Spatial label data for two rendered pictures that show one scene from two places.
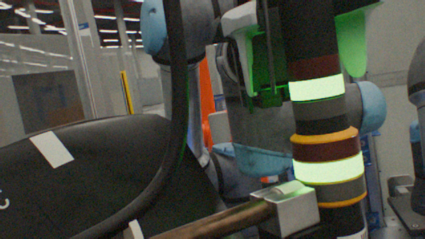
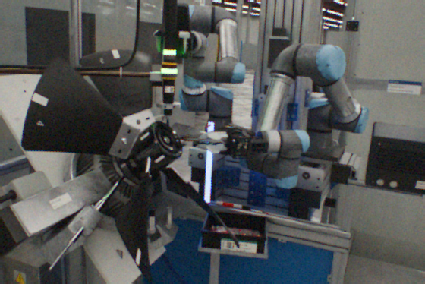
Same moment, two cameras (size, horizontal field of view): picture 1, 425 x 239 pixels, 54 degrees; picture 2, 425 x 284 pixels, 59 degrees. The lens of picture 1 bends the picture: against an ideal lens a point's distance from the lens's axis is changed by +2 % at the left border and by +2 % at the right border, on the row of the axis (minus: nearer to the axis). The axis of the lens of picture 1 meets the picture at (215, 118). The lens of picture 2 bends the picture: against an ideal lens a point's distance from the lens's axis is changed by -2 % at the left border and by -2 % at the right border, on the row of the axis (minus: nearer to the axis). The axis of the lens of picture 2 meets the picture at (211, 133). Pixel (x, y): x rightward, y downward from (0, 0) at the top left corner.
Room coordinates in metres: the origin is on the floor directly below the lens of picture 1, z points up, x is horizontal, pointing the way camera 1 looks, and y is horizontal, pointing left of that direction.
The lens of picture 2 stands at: (-0.78, -0.47, 1.48)
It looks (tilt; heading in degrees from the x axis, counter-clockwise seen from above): 13 degrees down; 14
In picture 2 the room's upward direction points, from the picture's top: 3 degrees clockwise
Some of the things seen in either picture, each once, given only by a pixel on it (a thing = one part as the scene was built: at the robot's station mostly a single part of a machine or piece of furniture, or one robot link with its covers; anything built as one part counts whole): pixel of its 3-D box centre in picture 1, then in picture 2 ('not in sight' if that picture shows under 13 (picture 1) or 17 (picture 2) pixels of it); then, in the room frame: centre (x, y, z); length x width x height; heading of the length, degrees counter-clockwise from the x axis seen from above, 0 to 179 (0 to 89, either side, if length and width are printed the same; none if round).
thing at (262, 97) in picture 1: (270, 57); (181, 44); (0.39, -0.06, 1.47); 0.12 x 0.08 x 0.09; 3
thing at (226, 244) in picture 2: not in sight; (234, 232); (0.44, -0.26, 0.85); 0.22 x 0.17 x 0.07; 96
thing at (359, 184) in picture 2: not in sight; (383, 187); (0.54, -0.74, 1.04); 0.24 x 0.03 x 0.03; 83
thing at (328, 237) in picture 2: not in sight; (231, 216); (0.61, -0.21, 0.82); 0.90 x 0.04 x 0.08; 83
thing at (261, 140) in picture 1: (269, 129); (198, 71); (0.55, -0.07, 1.38); 0.11 x 0.08 x 0.11; 106
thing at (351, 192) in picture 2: not in sight; (349, 204); (0.56, -0.64, 0.96); 0.03 x 0.03 x 0.20; 83
